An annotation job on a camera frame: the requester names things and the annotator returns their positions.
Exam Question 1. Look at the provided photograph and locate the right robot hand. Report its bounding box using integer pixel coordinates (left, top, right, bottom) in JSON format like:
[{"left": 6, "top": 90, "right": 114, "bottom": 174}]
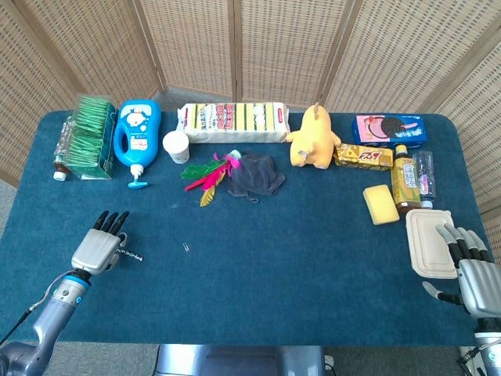
[{"left": 421, "top": 223, "right": 501, "bottom": 320}]

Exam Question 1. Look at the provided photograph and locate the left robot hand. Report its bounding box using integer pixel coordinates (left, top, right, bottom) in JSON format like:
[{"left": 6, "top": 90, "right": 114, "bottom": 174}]
[{"left": 70, "top": 210, "right": 130, "bottom": 276}]

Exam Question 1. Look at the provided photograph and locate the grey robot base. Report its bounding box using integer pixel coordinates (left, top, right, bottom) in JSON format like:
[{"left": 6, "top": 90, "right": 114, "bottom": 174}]
[{"left": 154, "top": 343, "right": 328, "bottom": 376}]

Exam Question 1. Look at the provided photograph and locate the beige lidded food container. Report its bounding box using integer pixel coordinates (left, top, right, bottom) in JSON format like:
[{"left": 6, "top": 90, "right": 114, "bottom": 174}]
[{"left": 405, "top": 208, "right": 462, "bottom": 280}]

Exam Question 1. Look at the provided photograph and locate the clear bottle with white cap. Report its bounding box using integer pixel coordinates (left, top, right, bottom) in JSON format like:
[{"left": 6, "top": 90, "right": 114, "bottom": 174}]
[{"left": 52, "top": 115, "right": 76, "bottom": 182}]

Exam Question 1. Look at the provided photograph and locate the clear box of green packets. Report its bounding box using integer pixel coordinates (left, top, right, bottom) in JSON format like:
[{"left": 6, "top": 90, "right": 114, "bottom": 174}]
[{"left": 62, "top": 93, "right": 118, "bottom": 181}]

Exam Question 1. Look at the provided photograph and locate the clear bottle with purple label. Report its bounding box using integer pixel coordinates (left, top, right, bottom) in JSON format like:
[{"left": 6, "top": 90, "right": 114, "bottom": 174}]
[{"left": 412, "top": 150, "right": 437, "bottom": 209}]

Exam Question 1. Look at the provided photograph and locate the yellow sponge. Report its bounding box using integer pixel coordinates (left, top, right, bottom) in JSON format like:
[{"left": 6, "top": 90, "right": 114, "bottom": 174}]
[{"left": 362, "top": 184, "right": 401, "bottom": 226}]

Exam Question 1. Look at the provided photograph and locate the tea bottle with yellow label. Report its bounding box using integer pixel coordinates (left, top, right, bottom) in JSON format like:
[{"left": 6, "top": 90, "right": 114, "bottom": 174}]
[{"left": 391, "top": 144, "right": 423, "bottom": 215}]

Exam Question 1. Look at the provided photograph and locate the blue detergent pump bottle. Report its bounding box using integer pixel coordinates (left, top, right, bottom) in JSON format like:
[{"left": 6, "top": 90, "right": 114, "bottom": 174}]
[{"left": 113, "top": 99, "right": 163, "bottom": 190}]

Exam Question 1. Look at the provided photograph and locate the white paper cup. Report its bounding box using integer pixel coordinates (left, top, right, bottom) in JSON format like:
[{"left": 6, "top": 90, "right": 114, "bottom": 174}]
[{"left": 162, "top": 130, "right": 191, "bottom": 165}]

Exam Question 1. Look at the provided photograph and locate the colourful feather shuttlecock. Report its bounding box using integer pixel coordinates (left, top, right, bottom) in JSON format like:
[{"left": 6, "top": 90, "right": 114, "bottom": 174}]
[{"left": 180, "top": 149, "right": 243, "bottom": 208}]

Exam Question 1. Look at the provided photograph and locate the blue table cloth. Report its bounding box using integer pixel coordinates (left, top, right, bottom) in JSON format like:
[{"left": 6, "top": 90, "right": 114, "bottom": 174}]
[{"left": 0, "top": 110, "right": 492, "bottom": 347}]

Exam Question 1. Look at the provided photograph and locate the yellow snack box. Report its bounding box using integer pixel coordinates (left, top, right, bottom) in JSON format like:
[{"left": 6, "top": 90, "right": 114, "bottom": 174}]
[{"left": 333, "top": 143, "right": 395, "bottom": 172}]

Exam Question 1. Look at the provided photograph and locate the blue cookie box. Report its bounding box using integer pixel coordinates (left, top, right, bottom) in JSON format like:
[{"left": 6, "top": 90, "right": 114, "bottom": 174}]
[{"left": 351, "top": 113, "right": 428, "bottom": 150}]

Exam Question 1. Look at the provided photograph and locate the dark grey cloth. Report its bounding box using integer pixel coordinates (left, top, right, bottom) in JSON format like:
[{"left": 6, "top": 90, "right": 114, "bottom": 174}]
[{"left": 227, "top": 152, "right": 287, "bottom": 204}]

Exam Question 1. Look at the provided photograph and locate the pack of yellow green sponges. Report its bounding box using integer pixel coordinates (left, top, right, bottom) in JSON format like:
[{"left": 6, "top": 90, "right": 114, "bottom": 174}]
[{"left": 176, "top": 101, "right": 292, "bottom": 146}]

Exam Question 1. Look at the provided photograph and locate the yellow plush toy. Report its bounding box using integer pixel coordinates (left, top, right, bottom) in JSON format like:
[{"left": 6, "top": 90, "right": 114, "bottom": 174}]
[{"left": 284, "top": 102, "right": 342, "bottom": 171}]

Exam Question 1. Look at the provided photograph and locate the woven folding screen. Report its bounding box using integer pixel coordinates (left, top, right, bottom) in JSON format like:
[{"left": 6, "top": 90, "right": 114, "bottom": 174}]
[{"left": 0, "top": 0, "right": 501, "bottom": 271}]

